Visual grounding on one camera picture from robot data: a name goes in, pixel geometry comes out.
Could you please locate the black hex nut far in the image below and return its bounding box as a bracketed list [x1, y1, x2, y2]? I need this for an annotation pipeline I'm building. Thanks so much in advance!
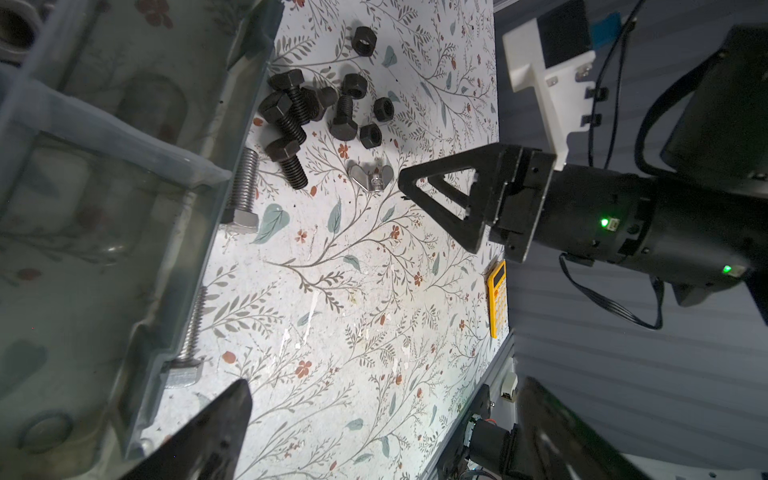
[351, 26, 377, 57]

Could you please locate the green compartment organizer box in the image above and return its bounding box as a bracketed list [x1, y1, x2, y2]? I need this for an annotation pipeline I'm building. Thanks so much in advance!
[1, 1, 284, 479]

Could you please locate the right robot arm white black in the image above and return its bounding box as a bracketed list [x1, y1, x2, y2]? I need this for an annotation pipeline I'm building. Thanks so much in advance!
[398, 24, 767, 312]

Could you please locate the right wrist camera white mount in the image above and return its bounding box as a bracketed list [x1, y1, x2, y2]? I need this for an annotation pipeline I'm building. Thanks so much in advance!
[502, 1, 596, 171]

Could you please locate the black hex nut lower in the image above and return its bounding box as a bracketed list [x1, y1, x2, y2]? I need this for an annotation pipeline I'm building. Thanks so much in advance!
[373, 97, 394, 123]

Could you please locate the silver hex bolt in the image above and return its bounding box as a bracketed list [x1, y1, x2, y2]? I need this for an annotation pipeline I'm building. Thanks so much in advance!
[164, 286, 207, 389]
[221, 148, 259, 231]

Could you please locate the black hex bolt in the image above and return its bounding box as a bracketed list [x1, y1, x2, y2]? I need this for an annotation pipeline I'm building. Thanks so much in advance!
[329, 94, 358, 141]
[268, 69, 310, 125]
[258, 92, 307, 144]
[265, 138, 308, 190]

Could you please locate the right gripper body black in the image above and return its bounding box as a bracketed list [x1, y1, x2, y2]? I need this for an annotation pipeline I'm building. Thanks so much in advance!
[489, 143, 654, 264]

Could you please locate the yellow calculator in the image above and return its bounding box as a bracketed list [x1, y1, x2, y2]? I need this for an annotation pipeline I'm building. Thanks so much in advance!
[486, 261, 508, 339]

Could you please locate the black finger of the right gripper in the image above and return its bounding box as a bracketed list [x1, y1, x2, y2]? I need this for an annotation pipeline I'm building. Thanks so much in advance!
[398, 143, 522, 254]

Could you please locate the black hex nut small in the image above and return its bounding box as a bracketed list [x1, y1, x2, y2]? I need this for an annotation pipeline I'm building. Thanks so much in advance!
[359, 123, 383, 150]

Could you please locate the silver wing nut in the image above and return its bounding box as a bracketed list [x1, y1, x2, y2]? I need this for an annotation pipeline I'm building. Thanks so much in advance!
[348, 164, 395, 193]

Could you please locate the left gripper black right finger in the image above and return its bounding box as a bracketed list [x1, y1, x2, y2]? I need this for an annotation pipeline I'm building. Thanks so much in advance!
[517, 377, 647, 480]

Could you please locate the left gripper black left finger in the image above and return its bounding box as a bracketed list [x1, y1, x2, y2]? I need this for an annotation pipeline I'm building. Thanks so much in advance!
[123, 379, 252, 479]

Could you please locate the black hex nut open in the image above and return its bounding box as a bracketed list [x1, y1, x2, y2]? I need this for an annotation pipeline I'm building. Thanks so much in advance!
[341, 73, 368, 100]

